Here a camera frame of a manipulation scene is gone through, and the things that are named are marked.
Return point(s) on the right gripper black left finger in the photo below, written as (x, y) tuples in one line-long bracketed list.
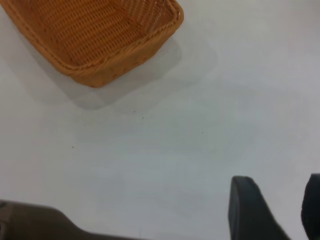
[(250, 212)]

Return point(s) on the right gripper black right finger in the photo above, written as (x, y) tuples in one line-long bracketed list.
[(312, 207)]

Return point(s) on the orange woven wicker basket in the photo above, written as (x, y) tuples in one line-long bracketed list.
[(87, 32)]

